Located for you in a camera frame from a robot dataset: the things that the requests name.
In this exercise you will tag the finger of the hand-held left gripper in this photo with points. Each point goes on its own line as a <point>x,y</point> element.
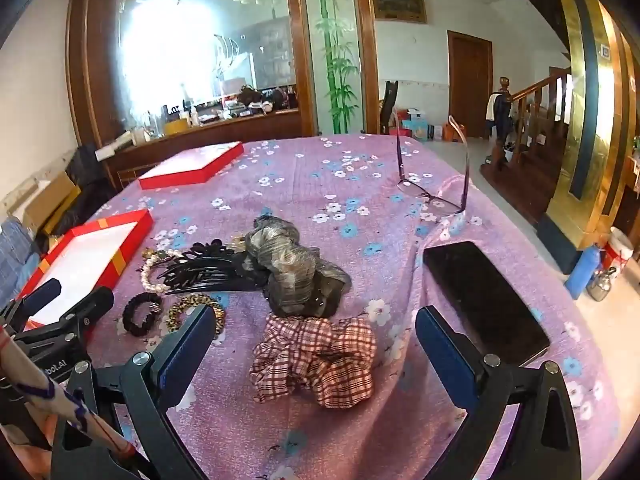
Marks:
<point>85,306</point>
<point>42,291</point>

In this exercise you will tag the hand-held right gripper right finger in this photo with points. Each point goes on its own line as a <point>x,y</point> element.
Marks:
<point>445,355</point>

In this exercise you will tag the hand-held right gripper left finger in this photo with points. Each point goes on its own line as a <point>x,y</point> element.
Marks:
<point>185,345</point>

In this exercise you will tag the red box tray white inside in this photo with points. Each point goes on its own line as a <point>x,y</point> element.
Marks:
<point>95,250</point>

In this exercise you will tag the black hair comb clip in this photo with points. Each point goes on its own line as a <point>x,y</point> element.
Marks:
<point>200,275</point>

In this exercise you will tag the plaid scrunchie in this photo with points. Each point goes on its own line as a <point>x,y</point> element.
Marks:
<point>340,360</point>

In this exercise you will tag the cream flower hair clip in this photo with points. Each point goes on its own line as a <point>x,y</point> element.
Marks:
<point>238,246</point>

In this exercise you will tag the black furry hair claw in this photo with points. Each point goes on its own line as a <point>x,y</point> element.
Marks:
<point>290,270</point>

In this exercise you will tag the blue denim cloth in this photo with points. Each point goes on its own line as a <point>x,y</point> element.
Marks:
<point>17,255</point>

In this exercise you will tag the black smartphone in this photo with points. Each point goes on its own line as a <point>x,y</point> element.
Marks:
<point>480,300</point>

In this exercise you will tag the cardboard box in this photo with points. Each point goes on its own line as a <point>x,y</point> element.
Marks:
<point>47,202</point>

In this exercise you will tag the black bag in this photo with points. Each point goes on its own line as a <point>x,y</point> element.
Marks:
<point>92,180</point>

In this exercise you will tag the blue bottle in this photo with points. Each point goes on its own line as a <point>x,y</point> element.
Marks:
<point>584,272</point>

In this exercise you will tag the glass jar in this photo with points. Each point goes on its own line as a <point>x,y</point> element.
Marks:
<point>602,285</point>

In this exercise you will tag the purple rimmed eyeglasses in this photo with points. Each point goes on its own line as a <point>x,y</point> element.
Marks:
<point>467,180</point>

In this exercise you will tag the red box lid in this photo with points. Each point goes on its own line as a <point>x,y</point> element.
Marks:
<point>195,162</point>

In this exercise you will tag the wooden counter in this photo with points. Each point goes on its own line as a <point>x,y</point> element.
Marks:
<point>200,141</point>

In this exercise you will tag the white bucket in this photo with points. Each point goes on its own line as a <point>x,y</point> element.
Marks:
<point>620,247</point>

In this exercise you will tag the purple floral tablecloth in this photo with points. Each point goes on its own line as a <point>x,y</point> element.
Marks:
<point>325,185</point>

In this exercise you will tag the wooden staircase with railing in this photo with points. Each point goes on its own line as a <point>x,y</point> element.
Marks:
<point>535,150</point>

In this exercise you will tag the stack of coloured cartons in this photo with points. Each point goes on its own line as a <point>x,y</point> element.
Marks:
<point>425,127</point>

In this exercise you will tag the clutter of bottles on counter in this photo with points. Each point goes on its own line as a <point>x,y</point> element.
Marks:
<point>230,107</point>

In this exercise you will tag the person in background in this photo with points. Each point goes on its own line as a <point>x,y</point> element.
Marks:
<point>497,110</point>

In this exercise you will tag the dark chair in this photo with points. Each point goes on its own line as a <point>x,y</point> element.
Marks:
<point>389,105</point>

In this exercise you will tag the wooden door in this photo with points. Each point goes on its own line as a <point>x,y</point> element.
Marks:
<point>470,85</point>

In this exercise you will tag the frosted glass pane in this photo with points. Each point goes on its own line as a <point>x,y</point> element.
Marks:
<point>175,50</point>

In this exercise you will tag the golden pillar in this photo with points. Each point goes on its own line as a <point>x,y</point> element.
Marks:
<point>585,110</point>

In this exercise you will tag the bamboo painted glass panel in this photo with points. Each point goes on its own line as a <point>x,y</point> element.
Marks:
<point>334,50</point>

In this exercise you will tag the framed wall picture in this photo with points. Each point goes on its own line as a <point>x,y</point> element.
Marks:
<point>400,8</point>

